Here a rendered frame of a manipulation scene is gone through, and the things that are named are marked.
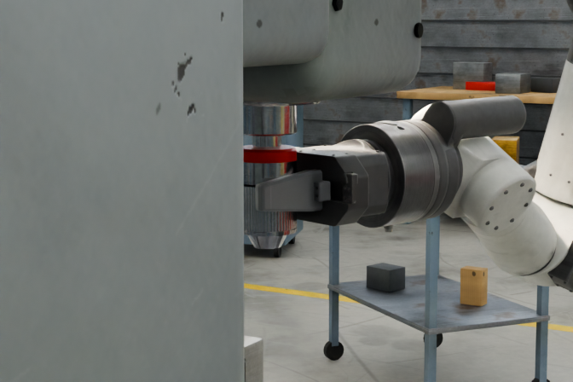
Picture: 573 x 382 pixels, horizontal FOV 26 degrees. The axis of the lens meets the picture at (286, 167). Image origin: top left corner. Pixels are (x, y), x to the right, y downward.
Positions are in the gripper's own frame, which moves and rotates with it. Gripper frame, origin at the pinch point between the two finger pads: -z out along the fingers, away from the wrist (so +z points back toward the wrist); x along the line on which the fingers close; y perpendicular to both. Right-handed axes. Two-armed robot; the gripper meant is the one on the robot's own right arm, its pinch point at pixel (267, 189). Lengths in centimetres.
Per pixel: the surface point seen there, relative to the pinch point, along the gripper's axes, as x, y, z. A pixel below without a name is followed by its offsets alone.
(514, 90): -436, 41, 557
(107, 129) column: 37, -10, -37
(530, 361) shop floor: -232, 128, 322
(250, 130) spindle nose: 0.8, -5.0, -2.2
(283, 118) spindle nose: 2.4, -5.8, -0.2
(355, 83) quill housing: 10.0, -8.7, 0.2
